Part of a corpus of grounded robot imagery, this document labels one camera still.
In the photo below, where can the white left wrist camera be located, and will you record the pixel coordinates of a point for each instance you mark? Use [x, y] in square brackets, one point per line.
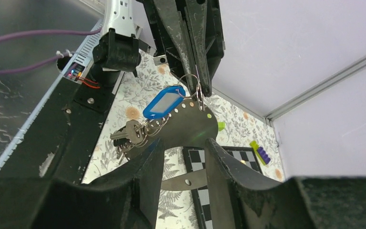
[160, 60]

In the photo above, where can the black grey chessboard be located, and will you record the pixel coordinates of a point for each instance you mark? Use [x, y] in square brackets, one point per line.
[194, 160]

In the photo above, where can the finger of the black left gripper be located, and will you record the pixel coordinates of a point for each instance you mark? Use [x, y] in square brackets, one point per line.
[197, 12]
[173, 23]

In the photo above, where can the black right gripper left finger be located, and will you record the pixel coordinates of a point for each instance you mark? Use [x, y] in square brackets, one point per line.
[126, 198]

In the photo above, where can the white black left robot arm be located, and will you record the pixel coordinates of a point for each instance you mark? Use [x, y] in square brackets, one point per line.
[118, 47]

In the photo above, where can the floral table mat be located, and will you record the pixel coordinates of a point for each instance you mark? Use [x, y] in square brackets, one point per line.
[176, 209]

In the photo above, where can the purple yellow toy brick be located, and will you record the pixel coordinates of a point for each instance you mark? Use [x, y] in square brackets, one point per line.
[261, 153]

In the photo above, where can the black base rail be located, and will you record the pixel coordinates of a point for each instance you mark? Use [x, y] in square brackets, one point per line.
[58, 138]

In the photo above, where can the green arch toy block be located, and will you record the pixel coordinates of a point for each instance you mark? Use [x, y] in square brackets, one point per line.
[221, 126]

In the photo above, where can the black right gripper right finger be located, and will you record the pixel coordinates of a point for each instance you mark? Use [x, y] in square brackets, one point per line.
[241, 198]

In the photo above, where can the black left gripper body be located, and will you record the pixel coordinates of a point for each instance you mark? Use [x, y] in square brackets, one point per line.
[188, 34]

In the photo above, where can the blue capped key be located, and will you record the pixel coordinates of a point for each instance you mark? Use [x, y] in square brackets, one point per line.
[164, 102]

